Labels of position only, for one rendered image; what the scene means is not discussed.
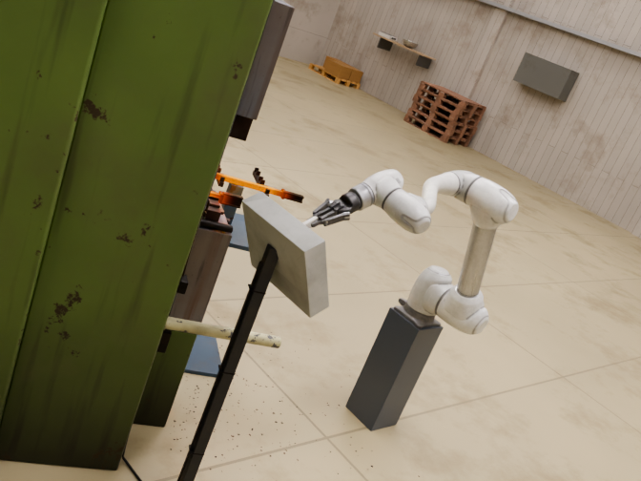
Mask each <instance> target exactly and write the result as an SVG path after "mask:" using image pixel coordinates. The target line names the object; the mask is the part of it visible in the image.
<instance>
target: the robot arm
mask: <svg viewBox="0 0 641 481"><path fill-rule="evenodd" d="M402 188H403V176H402V175H401V174H400V173H399V172H398V171H397V170H394V169H388V170H383V171H380V172H378V173H376V174H374V175H372V176H370V177H368V178H366V179H365V180H364V181H363V182H362V183H360V184H358V185H356V186H354V187H352V188H350V189H349V191H348V192H347V193H345V194H343V195H341V197H340V198H339V199H335V200H330V199H326V200H325V202H324V203H323V204H321V205H320V206H319V207H318V208H316V209H315V210H314V211H313V217H311V218H309V219H307V220H306V221H305V222H303V224H304V225H306V226H307V227H308V228H312V227H313V228H314V227H316V226H318V225H322V224H323V226H328V225H331V224H334V223H337V222H340V221H343V220H350V214H353V213H354V212H356V211H362V210H363V209H365V208H367V207H369V206H371V205H373V204H374V205H375V206H378V207H380V208H382V209H383V210H384V212H385V213H386V214H387V215H388V216H389V217H390V218H391V219H393V220H394V221H395V222H396V223H397V224H398V225H400V226H401V228H403V229H404V230H406V231H408V232H410V233H413V234H421V233H423V232H424V231H426V230H427V229H428V227H429V226H430V223H431V217H430V214H432V213H433V211H434V210H435V207H436V201H437V193H438V194H442V195H446V196H452V197H454V198H455V199H458V200H459V201H461V202H463V203H465V204H466V205H468V206H469V207H470V213H471V218H472V221H473V224H472V228H471V232H470V236H469V240H468V244H467V248H466V251H465V258H464V262H463V266H462V270H461V274H460V278H459V281H458V284H456V285H454V286H453V284H452V278H451V276H450V274H449V273H448V271H447V270H445V269H444V268H441V267H440V266H436V265H431V266H429V267H428V268H426V269H425V270H424V271H423V272H422V273H421V274H420V275H419V277H418V278H417V280H416V281H415V283H414V285H413V287H412V289H411V291H410V293H409V296H408V299H407V300H405V299H404V298H399V303H400V304H401V306H398V305H395V306H394V310H396V311H397V312H399V313H400V314H401V315H403V316H404V317H405V318H407V319H408V320H409V321H410V322H411V323H413V324H414V325H415V326H416V327H417V328H419V329H422V328H423V327H431V326H441V323H440V322H439V321H437V320H436V319H435V316H436V315H437V316H438V317H440V318H441V319H442V320H443V321H444V322H446V323H447V324H449V325H450V326H452V327H453V328H455V329H457V330H458V331H461V332H463V333H465V334H469V335H473V334H479V333H481V332H482V331H483V330H484V329H485V327H486V326H487V324H488V312H487V310H486V308H485V304H484V296H483V293H482V292H481V290H480V287H481V284H482V280H483V276H484V274H485V270H486V264H487V260H488V257H489V254H490V250H491V247H492V243H493V241H494V237H495V233H496V230H497V228H498V227H499V226H501V224H506V223H509V222H511V221H512V220H513V219H514V218H515V216H516V214H517V212H518V207H519V206H518V202H517V200H516V198H515V197H514V196H513V195H511V194H510V192H509V191H508V190H507V189H505V188H504V187H502V186H500V185H499V184H497V183H495V182H493V181H491V180H489V179H486V178H482V177H480V176H478V175H475V174H474V173H472V172H469V171H463V170H456V171H450V172H445V173H443V174H440V175H438V176H435V177H432V178H429V179H428V180H427V181H426V182H425V183H424V186H423V190H422V196H421V197H419V196H416V195H413V194H411V193H406V192H405V191H404V190H403V189H402Z"/></svg>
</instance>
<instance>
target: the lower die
mask: <svg viewBox="0 0 641 481"><path fill-rule="evenodd" d="M209 200H210V204H209V207H208V210H207V215H206V216H205V219H206V220H213V221H217V222H218V220H219V217H220V214H221V212H220V209H219V208H220V204H219V202H218V200H219V198H217V197H214V196H210V197H209Z"/></svg>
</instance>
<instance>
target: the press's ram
mask: <svg viewBox="0 0 641 481"><path fill-rule="evenodd" d="M272 7H273V8H272V9H271V10H270V15H269V17H268V18H269V19H268V22H266V23H267V24H266V27H265V30H264V34H263V36H262V38H261V41H260V44H259V48H258V53H257V55H256V58H255V61H254V65H253V66H252V67H253V68H252V69H251V70H252V71H251V73H250V75H249V78H248V81H247V84H246V87H245V91H244V94H243V97H242V99H241V102H240V105H239V108H238V112H237V115H241V116H245V117H248V118H251V119H254V120H257V118H258V114H259V111H260V108H261V105H262V102H263V99H264V97H265V94H266V91H267V88H268V86H269V83H270V80H271V77H272V74H273V71H274V69H275V66H276V63H277V60H278V57H279V53H280V50H281V47H282V44H283V41H284V38H285V35H286V33H287V30H288V27H289V24H290V22H291V19H292V16H293V13H294V10H295V8H294V7H292V6H290V5H289V4H287V3H285V2H284V1H282V0H275V1H274V3H273V6H272Z"/></svg>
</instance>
